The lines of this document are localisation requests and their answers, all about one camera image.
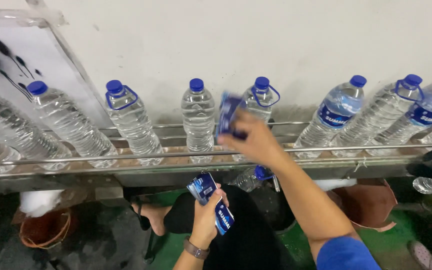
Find person's right hand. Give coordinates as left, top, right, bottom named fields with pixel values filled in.
left=217, top=109, right=289, bottom=170

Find clear panel with black marks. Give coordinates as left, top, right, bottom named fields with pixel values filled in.
left=0, top=7, right=112, bottom=130

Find clear water bottle blue cap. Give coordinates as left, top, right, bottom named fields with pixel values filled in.
left=229, top=165, right=275, bottom=193

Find single blue label sleeve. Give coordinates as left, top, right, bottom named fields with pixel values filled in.
left=215, top=91, right=247, bottom=141

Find orange plastic bucket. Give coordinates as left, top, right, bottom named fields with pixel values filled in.
left=19, top=209, right=73, bottom=250

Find steel conveyor with guide rails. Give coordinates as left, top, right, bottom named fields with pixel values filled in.
left=0, top=120, right=432, bottom=196

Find person's foot in black sandal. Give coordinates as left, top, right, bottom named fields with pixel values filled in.
left=131, top=202, right=172, bottom=238

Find person's black trousers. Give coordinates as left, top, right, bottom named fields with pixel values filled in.
left=163, top=184, right=297, bottom=270

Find brown wristwatch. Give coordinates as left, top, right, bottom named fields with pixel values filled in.
left=183, top=236, right=210, bottom=260

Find white foam lump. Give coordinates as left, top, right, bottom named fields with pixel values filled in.
left=19, top=189, right=65, bottom=218

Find white cloth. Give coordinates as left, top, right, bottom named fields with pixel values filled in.
left=312, top=178, right=358, bottom=192

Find row of clear water bottles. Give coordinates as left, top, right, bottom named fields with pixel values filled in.
left=0, top=73, right=432, bottom=174

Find person's left hand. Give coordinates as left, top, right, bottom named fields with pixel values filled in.
left=190, top=184, right=230, bottom=249

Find stack of blue bottle labels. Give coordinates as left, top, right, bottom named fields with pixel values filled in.
left=186, top=172, right=235, bottom=236

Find blue shirt sleeve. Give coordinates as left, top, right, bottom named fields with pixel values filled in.
left=315, top=235, right=382, bottom=270

